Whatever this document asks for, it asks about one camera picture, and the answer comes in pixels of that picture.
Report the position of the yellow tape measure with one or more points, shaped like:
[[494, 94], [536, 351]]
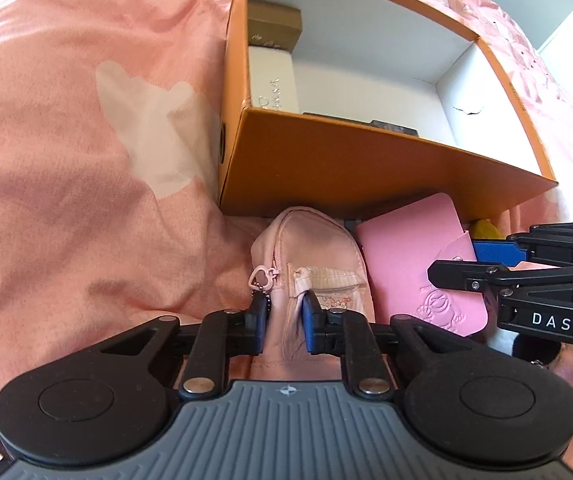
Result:
[[484, 230]]

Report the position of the large white panda plush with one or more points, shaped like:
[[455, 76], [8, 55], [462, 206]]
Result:
[[536, 350]]

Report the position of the small brown cardboard box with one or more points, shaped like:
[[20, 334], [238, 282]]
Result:
[[271, 25]]

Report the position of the pink printed duvet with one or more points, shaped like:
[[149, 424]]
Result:
[[66, 160]]

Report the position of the pink card holder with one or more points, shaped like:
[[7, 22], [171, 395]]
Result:
[[406, 240]]

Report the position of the white glasses case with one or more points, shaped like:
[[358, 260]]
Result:
[[271, 80]]

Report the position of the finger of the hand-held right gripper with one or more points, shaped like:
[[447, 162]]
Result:
[[496, 251], [456, 272]]

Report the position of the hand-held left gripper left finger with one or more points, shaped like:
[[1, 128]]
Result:
[[261, 320]]

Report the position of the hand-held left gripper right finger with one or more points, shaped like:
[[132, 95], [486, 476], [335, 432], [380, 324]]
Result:
[[310, 320]]

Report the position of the orange cardboard box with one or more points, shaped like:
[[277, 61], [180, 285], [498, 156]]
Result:
[[366, 175]]

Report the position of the black box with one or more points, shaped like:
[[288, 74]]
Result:
[[356, 121]]

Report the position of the pink mini backpack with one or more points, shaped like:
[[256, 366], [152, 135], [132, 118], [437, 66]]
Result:
[[311, 240]]

